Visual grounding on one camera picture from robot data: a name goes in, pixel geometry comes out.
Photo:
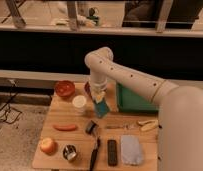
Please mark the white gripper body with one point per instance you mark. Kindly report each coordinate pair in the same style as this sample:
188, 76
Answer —
98, 89

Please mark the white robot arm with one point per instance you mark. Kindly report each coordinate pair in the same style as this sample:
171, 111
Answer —
180, 116

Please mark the white plastic cup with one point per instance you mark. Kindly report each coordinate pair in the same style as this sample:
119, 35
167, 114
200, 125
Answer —
79, 102

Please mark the small metal cup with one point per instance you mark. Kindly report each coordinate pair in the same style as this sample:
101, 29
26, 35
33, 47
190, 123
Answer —
69, 153

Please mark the purple bowl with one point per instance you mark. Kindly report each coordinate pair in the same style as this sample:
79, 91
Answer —
87, 89

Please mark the red bowl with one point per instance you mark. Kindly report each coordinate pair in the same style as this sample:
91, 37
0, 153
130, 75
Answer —
64, 88

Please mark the green bin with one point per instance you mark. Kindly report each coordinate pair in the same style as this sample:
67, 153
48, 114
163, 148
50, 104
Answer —
128, 101

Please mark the small black metal can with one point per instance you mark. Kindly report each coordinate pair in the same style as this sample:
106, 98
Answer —
92, 128

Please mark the metal spoon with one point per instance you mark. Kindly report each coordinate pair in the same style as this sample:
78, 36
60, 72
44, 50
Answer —
126, 126

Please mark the orange carrot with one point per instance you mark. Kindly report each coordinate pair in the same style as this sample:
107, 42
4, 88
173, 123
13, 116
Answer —
71, 127

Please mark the wooden table board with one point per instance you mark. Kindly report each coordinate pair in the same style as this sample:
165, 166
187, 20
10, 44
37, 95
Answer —
62, 112

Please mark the peeled banana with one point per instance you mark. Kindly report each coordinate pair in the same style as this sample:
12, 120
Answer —
148, 125

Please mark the black remote control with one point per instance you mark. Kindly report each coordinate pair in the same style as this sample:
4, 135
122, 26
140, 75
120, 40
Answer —
112, 153

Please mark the grey blue cloth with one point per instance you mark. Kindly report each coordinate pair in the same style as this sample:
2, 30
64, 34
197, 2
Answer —
131, 150

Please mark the red apple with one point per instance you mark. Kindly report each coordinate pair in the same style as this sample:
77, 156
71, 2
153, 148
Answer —
48, 145

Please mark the black handled knife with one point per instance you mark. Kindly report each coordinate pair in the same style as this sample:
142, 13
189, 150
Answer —
94, 153

